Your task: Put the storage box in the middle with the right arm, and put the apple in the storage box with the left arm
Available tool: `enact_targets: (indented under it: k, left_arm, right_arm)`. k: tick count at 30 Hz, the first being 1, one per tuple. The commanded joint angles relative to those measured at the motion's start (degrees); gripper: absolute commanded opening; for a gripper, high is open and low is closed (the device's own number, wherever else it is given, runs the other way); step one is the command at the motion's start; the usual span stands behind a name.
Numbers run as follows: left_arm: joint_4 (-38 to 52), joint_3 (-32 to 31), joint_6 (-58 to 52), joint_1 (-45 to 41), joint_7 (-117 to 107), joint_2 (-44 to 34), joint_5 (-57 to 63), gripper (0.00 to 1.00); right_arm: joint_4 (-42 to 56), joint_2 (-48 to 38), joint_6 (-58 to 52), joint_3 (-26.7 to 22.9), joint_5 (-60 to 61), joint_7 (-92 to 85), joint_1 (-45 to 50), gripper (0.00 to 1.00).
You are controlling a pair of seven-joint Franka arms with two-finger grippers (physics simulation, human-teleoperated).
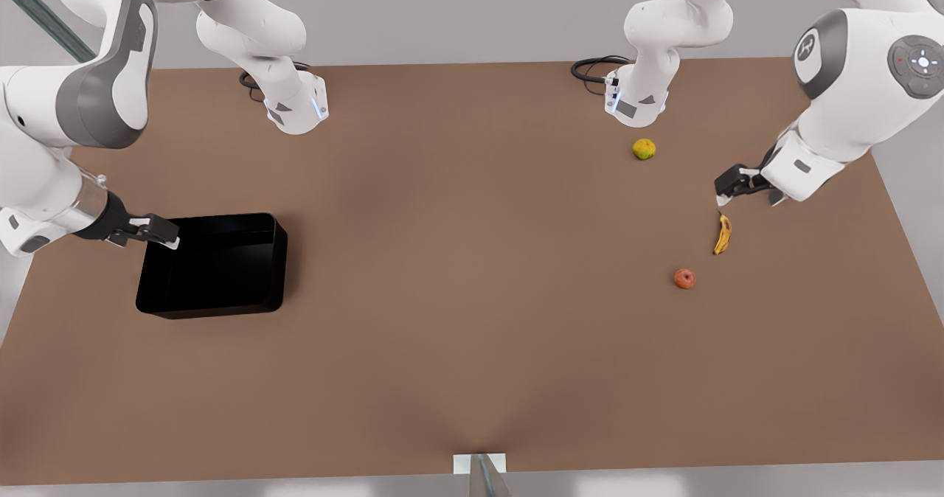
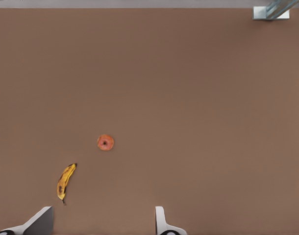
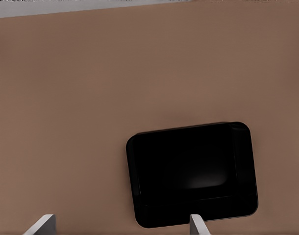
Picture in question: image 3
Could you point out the black storage box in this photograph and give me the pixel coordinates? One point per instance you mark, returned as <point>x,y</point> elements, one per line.
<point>191,173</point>

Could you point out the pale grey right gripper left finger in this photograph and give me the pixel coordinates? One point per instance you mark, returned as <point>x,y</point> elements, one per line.
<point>44,226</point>

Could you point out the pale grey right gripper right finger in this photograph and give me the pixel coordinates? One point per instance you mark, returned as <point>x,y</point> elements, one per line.
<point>198,226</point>

